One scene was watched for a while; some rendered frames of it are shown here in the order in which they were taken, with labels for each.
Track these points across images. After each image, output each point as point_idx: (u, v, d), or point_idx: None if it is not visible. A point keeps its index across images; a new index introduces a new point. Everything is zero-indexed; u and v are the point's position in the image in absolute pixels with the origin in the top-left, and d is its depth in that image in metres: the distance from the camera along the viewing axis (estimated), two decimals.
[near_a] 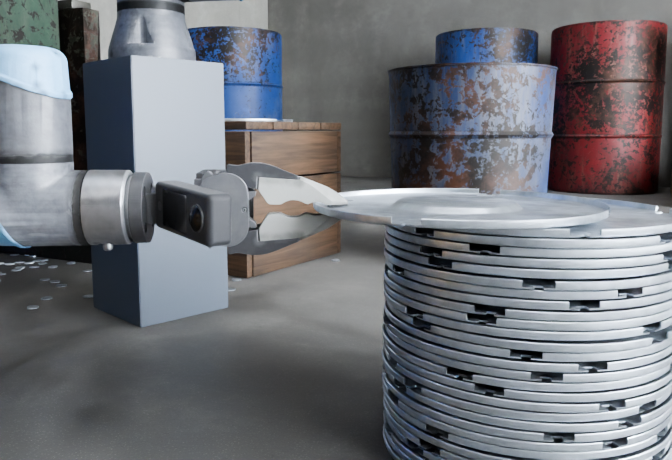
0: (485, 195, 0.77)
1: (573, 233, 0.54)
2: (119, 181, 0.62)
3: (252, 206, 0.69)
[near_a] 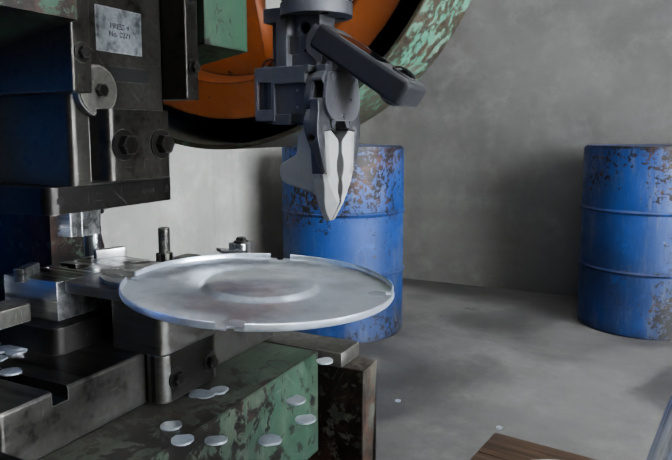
0: (234, 325, 0.57)
1: None
2: None
3: None
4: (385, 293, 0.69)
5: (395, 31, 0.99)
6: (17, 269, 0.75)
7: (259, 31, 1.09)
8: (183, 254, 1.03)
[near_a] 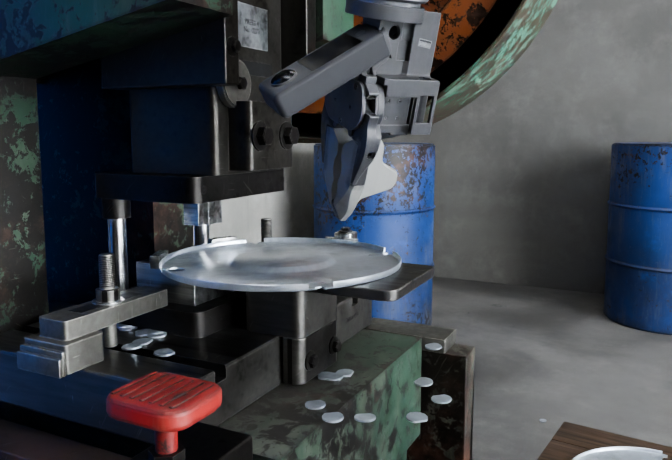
0: (318, 285, 0.67)
1: None
2: None
3: None
4: (382, 254, 0.84)
5: None
6: (153, 256, 0.77)
7: None
8: None
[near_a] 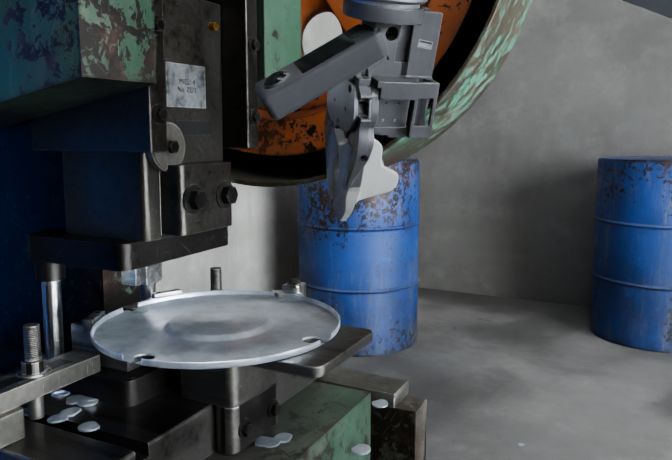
0: (276, 298, 0.89)
1: None
2: None
3: None
4: (134, 310, 0.83)
5: None
6: (86, 320, 0.76)
7: None
8: None
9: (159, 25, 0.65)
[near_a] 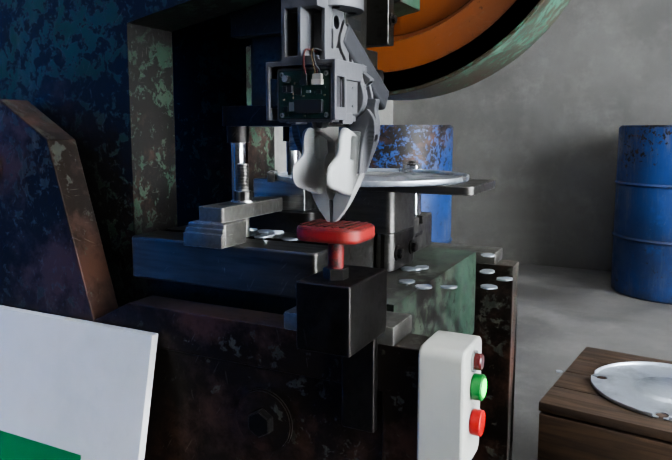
0: None
1: None
2: None
3: (313, 121, 0.59)
4: None
5: None
6: (270, 172, 0.97)
7: None
8: None
9: None
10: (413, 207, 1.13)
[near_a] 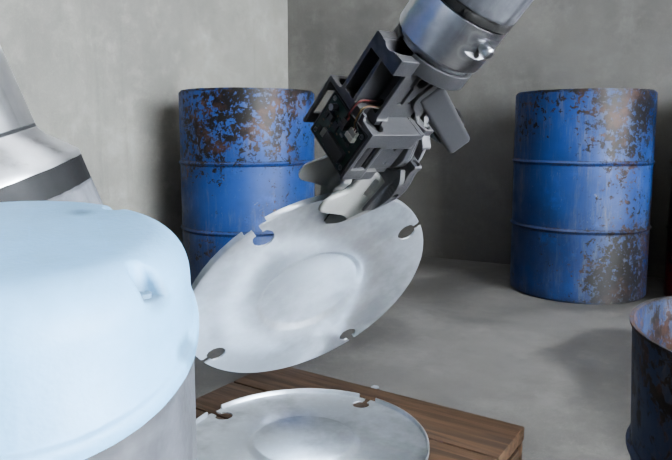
0: None
1: None
2: None
3: None
4: None
5: None
6: None
7: None
8: None
9: None
10: None
